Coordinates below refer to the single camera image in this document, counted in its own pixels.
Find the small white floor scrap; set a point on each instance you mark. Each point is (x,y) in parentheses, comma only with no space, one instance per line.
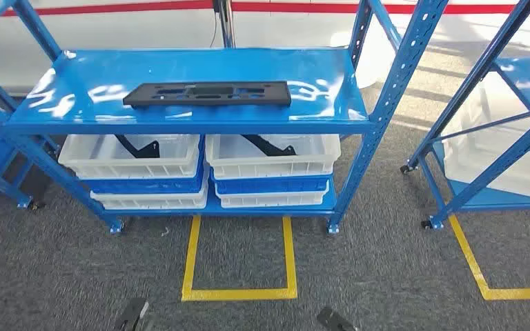
(165,232)

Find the stacked white plastic bins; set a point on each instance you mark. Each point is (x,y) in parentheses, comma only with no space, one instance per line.
(498,155)

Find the black robot right foot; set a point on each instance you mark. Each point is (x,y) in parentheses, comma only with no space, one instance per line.
(333,320)

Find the chrome stanchion post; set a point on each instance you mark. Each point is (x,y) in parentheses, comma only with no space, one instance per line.
(226,27)

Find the black bracket part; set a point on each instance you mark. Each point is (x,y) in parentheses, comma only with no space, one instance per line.
(148,151)
(269,148)

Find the black robot left foot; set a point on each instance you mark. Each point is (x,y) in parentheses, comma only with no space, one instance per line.
(132,315)

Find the black plastic panel part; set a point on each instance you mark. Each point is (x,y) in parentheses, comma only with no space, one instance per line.
(210,101)

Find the black robot foot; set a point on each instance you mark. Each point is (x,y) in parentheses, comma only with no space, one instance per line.
(132,315)
(333,320)

